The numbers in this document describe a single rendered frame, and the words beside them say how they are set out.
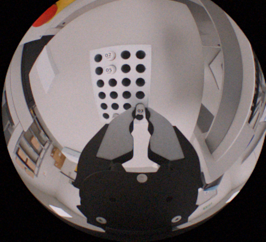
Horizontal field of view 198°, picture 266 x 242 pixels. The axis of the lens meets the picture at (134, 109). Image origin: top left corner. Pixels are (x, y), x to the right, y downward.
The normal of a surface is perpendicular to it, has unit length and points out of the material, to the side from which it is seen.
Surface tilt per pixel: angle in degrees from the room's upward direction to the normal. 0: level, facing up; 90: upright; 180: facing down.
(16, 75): 90
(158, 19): 0
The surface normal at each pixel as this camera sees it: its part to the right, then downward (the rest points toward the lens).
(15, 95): 0.99, -0.12
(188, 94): -0.04, 0.53
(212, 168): -0.16, -0.84
